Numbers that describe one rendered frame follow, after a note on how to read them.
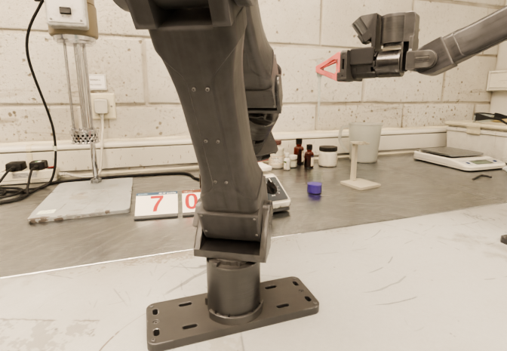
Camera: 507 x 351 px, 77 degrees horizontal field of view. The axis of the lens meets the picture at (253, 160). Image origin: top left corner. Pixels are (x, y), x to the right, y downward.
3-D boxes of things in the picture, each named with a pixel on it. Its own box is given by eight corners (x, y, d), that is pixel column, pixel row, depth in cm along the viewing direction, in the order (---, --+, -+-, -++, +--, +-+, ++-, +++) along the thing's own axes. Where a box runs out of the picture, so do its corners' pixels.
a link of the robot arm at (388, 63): (371, 44, 69) (406, 40, 65) (379, 47, 74) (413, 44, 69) (370, 77, 71) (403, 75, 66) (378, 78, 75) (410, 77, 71)
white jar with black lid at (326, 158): (327, 167, 116) (328, 148, 115) (314, 164, 122) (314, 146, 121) (340, 165, 120) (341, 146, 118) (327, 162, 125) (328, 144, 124)
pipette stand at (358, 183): (380, 186, 93) (384, 142, 90) (361, 190, 89) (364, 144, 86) (358, 180, 99) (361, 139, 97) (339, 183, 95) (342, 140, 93)
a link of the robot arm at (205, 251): (203, 192, 41) (185, 207, 35) (272, 196, 39) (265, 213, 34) (204, 238, 42) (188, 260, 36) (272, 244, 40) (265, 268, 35)
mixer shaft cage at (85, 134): (98, 143, 79) (88, 36, 74) (67, 145, 77) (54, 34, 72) (102, 140, 85) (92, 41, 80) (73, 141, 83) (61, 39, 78)
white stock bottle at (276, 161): (265, 166, 119) (265, 140, 117) (279, 165, 121) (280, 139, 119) (271, 169, 114) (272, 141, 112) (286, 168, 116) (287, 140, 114)
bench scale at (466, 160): (467, 173, 110) (469, 159, 109) (410, 159, 134) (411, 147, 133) (508, 169, 115) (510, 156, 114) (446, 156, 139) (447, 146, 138)
